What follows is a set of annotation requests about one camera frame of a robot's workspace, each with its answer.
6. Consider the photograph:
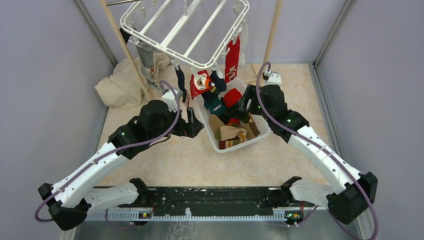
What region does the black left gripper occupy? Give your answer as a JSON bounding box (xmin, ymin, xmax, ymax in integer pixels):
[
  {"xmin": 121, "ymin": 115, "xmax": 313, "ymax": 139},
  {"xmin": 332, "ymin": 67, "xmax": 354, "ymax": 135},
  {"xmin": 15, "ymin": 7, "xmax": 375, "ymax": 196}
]
[{"xmin": 149, "ymin": 104, "xmax": 204, "ymax": 143}]

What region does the white plastic laundry basket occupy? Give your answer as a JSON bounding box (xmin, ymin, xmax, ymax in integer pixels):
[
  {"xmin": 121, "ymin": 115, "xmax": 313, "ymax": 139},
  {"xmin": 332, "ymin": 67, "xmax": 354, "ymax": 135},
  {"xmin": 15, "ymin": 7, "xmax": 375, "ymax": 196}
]
[{"xmin": 193, "ymin": 96, "xmax": 271, "ymax": 153}]

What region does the navy buckle christmas sock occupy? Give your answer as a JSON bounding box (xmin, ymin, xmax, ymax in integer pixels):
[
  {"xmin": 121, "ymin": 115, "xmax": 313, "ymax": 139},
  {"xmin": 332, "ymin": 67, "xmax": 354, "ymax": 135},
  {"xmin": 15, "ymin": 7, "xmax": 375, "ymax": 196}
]
[{"xmin": 189, "ymin": 67, "xmax": 227, "ymax": 100}]

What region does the red plain sock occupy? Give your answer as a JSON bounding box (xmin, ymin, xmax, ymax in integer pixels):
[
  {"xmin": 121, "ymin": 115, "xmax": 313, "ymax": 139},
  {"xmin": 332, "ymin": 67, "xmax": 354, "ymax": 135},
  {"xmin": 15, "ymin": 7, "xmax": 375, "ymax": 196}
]
[{"xmin": 224, "ymin": 36, "xmax": 241, "ymax": 83}]

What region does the navy red sock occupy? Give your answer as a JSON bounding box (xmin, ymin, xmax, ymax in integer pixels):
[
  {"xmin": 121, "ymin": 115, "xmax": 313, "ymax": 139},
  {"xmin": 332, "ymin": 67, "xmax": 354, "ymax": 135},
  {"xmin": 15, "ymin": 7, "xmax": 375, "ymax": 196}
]
[{"xmin": 174, "ymin": 65, "xmax": 187, "ymax": 103}]

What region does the white plastic sock hanger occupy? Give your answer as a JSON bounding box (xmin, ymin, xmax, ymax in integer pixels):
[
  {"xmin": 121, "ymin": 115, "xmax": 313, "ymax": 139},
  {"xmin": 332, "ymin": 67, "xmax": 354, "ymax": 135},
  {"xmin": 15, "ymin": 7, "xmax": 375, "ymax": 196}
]
[{"xmin": 119, "ymin": 0, "xmax": 250, "ymax": 70}]

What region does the dark navy sock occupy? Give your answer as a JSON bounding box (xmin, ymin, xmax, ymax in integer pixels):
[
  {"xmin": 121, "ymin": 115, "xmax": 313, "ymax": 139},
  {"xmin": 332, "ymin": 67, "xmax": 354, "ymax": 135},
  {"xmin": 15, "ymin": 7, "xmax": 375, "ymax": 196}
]
[{"xmin": 119, "ymin": 28, "xmax": 132, "ymax": 44}]

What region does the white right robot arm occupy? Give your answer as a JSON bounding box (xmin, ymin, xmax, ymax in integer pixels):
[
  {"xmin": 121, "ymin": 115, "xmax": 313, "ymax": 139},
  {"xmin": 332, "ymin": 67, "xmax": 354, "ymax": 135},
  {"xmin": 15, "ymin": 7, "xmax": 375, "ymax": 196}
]
[{"xmin": 239, "ymin": 84, "xmax": 378, "ymax": 225}]

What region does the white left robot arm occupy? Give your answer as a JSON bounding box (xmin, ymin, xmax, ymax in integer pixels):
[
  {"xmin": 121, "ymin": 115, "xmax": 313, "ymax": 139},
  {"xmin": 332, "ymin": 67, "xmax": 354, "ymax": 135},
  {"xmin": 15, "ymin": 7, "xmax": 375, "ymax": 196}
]
[{"xmin": 38, "ymin": 100, "xmax": 204, "ymax": 231}]

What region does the red sock in basket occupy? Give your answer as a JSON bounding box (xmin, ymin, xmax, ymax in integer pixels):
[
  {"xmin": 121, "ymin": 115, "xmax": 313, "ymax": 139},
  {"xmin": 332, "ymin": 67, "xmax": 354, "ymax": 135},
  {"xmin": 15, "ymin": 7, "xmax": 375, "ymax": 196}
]
[{"xmin": 221, "ymin": 88, "xmax": 242, "ymax": 108}]

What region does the brown cloth in basket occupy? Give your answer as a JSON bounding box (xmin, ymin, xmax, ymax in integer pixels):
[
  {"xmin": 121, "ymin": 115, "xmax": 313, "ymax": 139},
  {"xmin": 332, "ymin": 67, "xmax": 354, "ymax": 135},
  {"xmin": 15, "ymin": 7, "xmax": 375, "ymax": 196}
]
[{"xmin": 208, "ymin": 114, "xmax": 261, "ymax": 140}]

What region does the teal sock in basket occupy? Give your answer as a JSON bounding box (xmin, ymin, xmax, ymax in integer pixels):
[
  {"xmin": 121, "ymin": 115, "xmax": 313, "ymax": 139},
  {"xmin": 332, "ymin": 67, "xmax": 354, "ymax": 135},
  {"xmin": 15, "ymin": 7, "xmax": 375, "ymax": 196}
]
[{"xmin": 201, "ymin": 91, "xmax": 227, "ymax": 117}]

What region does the white fluffy sock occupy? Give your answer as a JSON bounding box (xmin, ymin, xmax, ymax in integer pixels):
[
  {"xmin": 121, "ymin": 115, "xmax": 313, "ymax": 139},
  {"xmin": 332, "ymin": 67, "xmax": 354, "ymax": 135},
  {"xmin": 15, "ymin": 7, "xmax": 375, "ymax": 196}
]
[{"xmin": 238, "ymin": 20, "xmax": 249, "ymax": 67}]

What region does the beige crumpled cloth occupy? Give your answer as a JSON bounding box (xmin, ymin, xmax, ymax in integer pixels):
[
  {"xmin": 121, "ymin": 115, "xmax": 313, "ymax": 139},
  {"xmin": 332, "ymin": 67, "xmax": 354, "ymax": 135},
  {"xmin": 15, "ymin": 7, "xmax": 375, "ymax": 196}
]
[{"xmin": 94, "ymin": 52, "xmax": 170, "ymax": 108}]

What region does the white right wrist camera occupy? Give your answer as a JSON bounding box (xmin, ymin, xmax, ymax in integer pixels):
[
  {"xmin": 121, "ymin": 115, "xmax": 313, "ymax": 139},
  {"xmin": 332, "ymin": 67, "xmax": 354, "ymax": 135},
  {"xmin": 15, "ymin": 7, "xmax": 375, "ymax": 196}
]
[{"xmin": 262, "ymin": 70, "xmax": 282, "ymax": 86}]

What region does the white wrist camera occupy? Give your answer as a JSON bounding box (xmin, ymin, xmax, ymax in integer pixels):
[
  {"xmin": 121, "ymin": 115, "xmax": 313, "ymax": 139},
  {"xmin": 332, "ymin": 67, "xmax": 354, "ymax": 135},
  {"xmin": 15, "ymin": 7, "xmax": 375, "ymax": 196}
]
[
  {"xmin": 161, "ymin": 88, "xmax": 183, "ymax": 112},
  {"xmin": 262, "ymin": 70, "xmax": 282, "ymax": 86}
]

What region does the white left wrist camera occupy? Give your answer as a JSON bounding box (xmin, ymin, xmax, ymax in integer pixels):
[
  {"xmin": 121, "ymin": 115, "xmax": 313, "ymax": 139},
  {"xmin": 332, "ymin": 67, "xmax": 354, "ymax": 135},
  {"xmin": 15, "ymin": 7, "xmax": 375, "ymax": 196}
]
[{"xmin": 161, "ymin": 88, "xmax": 183, "ymax": 112}]

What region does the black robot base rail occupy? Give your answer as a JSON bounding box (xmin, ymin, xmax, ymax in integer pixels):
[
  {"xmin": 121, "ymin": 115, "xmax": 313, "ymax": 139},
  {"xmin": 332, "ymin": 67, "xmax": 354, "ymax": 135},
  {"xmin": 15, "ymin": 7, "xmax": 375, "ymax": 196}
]
[{"xmin": 86, "ymin": 185, "xmax": 332, "ymax": 223}]

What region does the wooden drying rack frame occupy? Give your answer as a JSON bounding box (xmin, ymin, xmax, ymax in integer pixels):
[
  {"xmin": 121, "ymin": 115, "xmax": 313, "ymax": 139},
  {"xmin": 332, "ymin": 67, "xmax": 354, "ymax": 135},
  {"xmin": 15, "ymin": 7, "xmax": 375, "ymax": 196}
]
[{"xmin": 99, "ymin": 0, "xmax": 285, "ymax": 102}]

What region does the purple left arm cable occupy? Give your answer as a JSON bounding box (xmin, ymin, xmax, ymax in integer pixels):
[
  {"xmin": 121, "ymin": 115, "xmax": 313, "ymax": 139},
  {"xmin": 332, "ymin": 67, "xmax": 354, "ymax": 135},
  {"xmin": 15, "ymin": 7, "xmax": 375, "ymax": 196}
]
[{"xmin": 34, "ymin": 80, "xmax": 182, "ymax": 223}]

